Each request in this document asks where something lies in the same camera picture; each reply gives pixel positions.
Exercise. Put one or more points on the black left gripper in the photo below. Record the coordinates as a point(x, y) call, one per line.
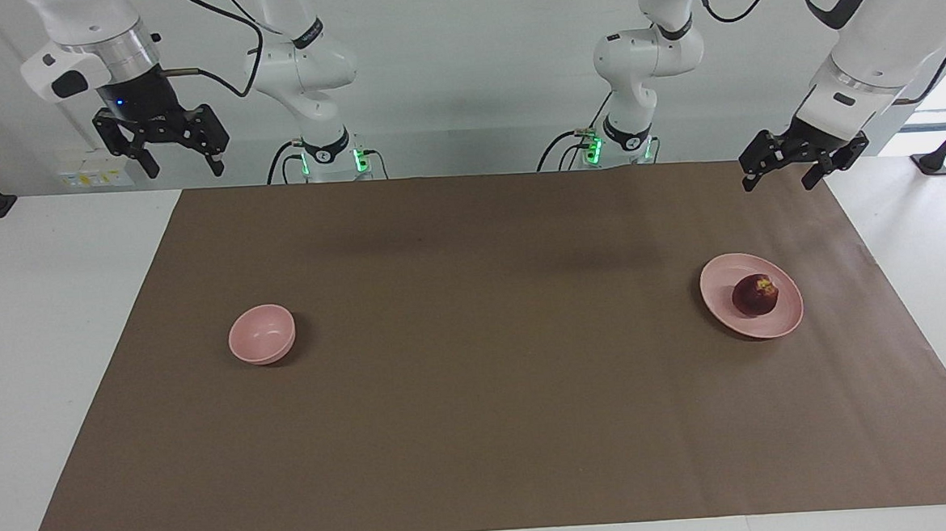
point(827, 150)

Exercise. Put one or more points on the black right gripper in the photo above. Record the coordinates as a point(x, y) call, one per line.
point(144, 100)

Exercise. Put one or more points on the dark red apple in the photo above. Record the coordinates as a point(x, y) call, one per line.
point(754, 298)

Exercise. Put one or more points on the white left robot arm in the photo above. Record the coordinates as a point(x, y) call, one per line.
point(874, 34)

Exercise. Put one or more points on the pink plate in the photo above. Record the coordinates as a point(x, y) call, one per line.
point(721, 293)

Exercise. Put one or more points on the pink bowl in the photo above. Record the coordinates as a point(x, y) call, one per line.
point(259, 333)

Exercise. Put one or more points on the brown table mat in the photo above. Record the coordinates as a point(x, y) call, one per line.
point(480, 395)

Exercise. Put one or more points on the white wall socket box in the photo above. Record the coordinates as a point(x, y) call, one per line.
point(95, 168)

